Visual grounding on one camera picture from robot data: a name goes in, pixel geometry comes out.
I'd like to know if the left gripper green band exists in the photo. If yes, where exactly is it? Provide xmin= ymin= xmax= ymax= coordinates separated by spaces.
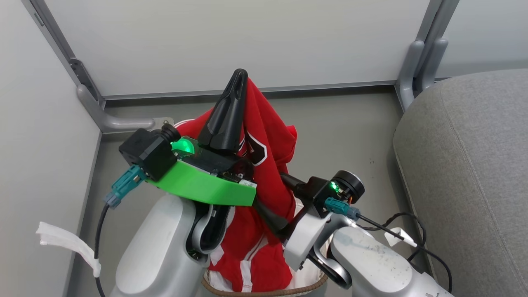
xmin=146 ymin=69 xmax=257 ymax=207

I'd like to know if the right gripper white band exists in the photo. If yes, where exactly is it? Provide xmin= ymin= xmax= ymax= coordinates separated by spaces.
xmin=252 ymin=173 xmax=334 ymax=271

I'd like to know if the red white sports jacket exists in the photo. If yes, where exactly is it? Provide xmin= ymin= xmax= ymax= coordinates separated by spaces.
xmin=175 ymin=78 xmax=298 ymax=293

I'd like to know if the cream laundry basket brown rim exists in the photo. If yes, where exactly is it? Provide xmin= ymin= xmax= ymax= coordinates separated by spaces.
xmin=201 ymin=270 xmax=330 ymax=297

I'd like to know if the grey partition foot with plate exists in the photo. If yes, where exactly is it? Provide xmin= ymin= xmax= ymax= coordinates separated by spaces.
xmin=76 ymin=85 xmax=175 ymax=133

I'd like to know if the grey fabric sofa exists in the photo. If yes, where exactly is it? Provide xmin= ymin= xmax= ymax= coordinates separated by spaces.
xmin=393 ymin=68 xmax=528 ymax=297

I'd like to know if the white tape strip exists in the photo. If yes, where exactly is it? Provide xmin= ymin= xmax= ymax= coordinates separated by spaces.
xmin=36 ymin=222 xmax=102 ymax=278

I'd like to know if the grey partition bottom rail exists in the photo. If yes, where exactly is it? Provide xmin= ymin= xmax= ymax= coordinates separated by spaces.
xmin=102 ymin=80 xmax=399 ymax=101

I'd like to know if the small white cable tag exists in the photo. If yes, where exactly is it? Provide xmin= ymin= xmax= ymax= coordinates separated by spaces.
xmin=384 ymin=227 xmax=417 ymax=248

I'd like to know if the black cable teal plug left arm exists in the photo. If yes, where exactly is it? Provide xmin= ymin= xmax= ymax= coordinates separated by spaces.
xmin=94 ymin=165 xmax=148 ymax=297

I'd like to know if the black cable teal plug arm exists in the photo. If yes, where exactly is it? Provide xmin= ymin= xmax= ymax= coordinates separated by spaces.
xmin=94 ymin=165 xmax=148 ymax=297
xmin=325 ymin=197 xmax=453 ymax=293

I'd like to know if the black cable teal plug right arm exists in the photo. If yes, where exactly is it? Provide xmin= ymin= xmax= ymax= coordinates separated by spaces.
xmin=325 ymin=197 xmax=453 ymax=293

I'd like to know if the grey slanted partition post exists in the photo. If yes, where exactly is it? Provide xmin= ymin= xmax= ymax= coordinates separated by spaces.
xmin=21 ymin=0 xmax=106 ymax=110

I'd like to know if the grey upright partition post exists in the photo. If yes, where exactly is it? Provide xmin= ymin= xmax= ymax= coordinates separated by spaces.
xmin=415 ymin=0 xmax=460 ymax=46

